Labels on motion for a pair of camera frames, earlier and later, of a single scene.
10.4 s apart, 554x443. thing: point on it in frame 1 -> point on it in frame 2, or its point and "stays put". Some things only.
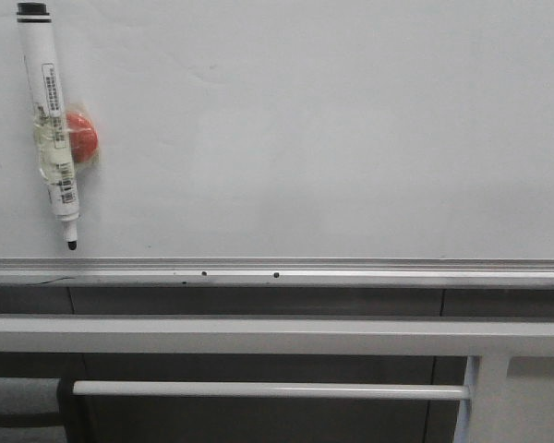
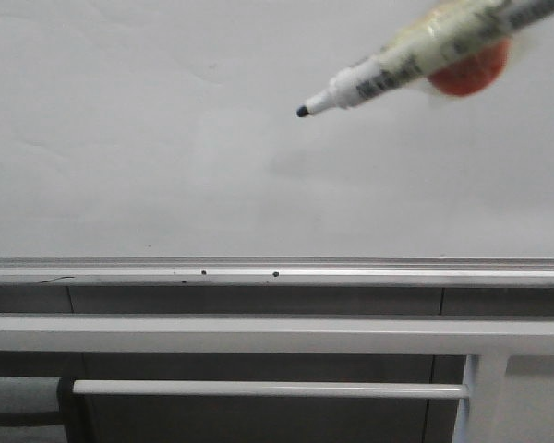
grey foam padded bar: [11, 395] stays put
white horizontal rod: [270, 389] stays put
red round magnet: [83, 137] -> [473, 74]
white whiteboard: [323, 144] stays put
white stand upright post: [484, 417] stays put
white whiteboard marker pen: [36, 21] -> [460, 29]
